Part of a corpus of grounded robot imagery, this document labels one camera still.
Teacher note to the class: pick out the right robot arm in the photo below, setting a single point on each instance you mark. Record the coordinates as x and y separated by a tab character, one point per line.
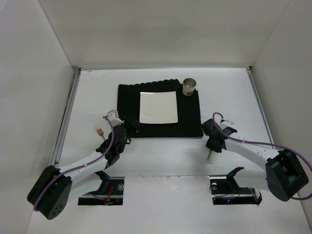
280	172

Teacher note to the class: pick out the black cloth placemat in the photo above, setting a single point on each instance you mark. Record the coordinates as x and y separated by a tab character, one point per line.
188	110

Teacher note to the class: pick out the copper fork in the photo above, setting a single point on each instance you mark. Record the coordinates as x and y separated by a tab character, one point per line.
100	132

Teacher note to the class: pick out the left aluminium table rail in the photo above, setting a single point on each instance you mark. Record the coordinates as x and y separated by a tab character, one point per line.
57	151

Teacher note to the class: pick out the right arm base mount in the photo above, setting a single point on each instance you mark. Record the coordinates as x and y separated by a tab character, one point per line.
225	190

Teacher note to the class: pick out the silver metal cup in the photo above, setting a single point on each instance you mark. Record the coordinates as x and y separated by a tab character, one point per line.
188	86

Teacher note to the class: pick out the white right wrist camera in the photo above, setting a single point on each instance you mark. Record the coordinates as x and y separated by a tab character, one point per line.
226	124

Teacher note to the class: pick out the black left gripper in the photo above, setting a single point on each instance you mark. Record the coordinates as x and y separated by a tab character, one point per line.
127	125

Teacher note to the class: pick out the aluminium table rail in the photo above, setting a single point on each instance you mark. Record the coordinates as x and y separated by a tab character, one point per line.
251	79
57	151

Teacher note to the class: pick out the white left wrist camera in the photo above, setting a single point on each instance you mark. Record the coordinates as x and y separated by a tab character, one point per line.
113	116

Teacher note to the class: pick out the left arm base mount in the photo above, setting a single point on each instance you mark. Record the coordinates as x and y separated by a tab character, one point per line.
109	193

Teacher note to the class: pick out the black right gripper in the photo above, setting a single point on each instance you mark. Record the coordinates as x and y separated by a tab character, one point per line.
214	144

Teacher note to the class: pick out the white square plate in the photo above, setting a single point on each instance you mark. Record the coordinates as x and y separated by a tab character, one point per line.
158	108

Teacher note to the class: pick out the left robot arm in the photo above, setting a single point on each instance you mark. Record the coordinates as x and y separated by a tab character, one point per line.
55	186

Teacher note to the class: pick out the right aluminium table rail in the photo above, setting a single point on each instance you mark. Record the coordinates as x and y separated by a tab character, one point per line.
251	79

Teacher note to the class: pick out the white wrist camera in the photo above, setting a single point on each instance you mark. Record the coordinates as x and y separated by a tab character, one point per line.
226	124
113	116

